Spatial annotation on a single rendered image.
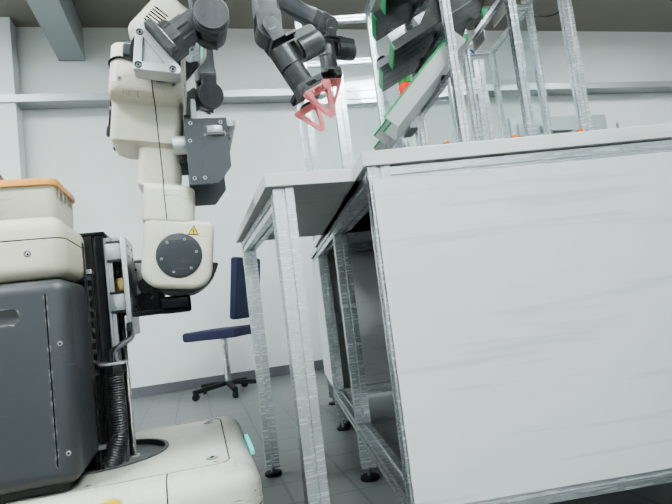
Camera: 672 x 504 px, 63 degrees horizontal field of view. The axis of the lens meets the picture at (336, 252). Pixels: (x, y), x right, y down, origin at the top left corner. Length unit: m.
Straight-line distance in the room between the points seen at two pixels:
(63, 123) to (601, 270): 4.50
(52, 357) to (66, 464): 0.20
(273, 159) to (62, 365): 3.97
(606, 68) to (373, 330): 4.91
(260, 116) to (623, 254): 4.16
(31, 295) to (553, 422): 1.03
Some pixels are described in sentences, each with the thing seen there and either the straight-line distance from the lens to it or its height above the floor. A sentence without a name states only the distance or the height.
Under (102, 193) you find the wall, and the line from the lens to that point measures 4.90.
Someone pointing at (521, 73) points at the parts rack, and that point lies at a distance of 1.50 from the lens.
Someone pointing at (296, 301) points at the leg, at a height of 0.59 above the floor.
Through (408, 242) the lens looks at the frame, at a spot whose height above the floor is 0.67.
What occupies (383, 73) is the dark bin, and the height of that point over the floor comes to 1.19.
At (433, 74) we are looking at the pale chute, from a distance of 1.46.
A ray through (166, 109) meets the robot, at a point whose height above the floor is 1.09.
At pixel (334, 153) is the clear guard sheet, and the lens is 3.26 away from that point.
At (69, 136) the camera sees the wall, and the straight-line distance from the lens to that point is 5.07.
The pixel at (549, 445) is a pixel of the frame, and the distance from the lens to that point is 1.19.
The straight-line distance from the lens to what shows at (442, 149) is 1.13.
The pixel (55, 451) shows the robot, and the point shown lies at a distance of 1.21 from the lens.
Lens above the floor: 0.58
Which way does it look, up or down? 5 degrees up
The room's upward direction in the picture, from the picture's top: 7 degrees counter-clockwise
